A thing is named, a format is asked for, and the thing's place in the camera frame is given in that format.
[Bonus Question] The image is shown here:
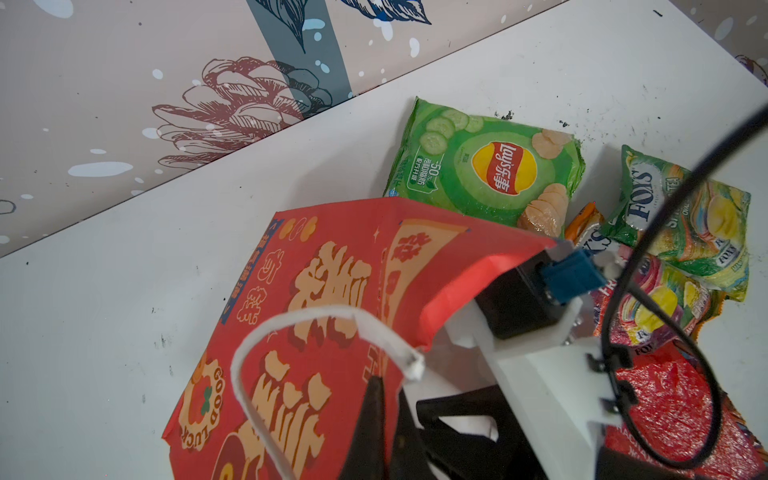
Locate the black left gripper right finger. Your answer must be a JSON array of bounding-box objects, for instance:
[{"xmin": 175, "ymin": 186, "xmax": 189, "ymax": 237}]
[{"xmin": 388, "ymin": 390, "xmax": 436, "ymax": 480}]

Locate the green chips bag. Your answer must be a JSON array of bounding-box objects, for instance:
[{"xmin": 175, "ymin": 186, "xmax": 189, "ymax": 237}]
[{"xmin": 384, "ymin": 99, "xmax": 585, "ymax": 238}]

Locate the red snack bag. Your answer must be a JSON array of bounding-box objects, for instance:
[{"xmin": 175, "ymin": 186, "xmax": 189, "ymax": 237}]
[{"xmin": 617, "ymin": 342, "xmax": 767, "ymax": 479}]

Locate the green yellow candy packet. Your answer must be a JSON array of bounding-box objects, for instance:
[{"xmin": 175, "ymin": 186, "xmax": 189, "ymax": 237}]
[{"xmin": 601, "ymin": 145, "xmax": 751, "ymax": 301}]

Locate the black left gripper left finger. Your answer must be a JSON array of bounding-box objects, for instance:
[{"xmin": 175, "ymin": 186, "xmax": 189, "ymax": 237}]
[{"xmin": 338, "ymin": 377, "xmax": 387, "ymax": 480}]

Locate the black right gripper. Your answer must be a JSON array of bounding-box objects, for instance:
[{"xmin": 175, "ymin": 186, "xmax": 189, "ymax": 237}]
[{"xmin": 416, "ymin": 385, "xmax": 546, "ymax": 479}]

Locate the red paper gift bag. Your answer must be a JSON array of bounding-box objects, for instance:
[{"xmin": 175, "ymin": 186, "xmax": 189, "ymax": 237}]
[{"xmin": 163, "ymin": 198, "xmax": 554, "ymax": 479}]

